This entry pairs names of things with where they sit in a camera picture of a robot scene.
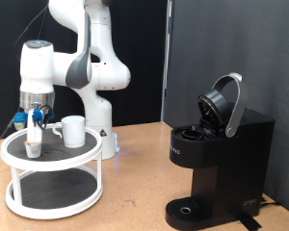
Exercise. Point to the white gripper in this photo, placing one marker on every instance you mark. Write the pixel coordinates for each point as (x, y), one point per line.
(33, 134)

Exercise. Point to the orange-rimmed K-cup coffee pod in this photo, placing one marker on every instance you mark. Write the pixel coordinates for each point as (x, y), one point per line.
(29, 153)

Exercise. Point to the white ceramic mug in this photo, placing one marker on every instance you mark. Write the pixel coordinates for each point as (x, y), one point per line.
(73, 133)

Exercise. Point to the black Keurig coffee machine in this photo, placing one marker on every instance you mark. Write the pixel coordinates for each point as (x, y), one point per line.
(234, 160)

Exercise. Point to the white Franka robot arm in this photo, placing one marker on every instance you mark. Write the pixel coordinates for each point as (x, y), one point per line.
(102, 73)

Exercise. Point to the white two-tier turntable shelf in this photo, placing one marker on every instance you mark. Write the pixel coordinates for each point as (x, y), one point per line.
(54, 189)

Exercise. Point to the black curtain backdrop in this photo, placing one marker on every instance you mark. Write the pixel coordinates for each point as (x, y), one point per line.
(144, 80)

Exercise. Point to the black tape strip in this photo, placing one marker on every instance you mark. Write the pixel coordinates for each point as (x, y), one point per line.
(249, 224)

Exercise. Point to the gray backdrop panel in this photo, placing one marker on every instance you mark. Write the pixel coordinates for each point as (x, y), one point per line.
(287, 96)

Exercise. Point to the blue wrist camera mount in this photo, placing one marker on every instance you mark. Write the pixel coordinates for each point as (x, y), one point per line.
(19, 120)

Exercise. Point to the vertical metal frame pole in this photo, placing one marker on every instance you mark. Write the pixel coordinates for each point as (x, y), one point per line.
(165, 80)

